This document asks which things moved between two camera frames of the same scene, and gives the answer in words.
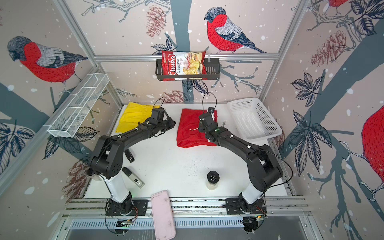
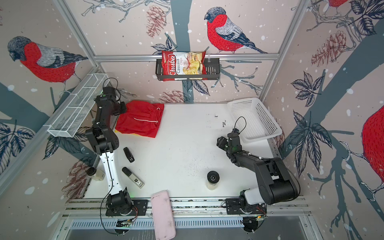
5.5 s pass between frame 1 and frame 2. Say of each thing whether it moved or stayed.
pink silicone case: stayed
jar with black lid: stayed
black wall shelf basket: stayed
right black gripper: moved
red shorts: moved
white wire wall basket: stayed
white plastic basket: stayed
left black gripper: moved
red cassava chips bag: stayed
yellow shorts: moved
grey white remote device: stayed
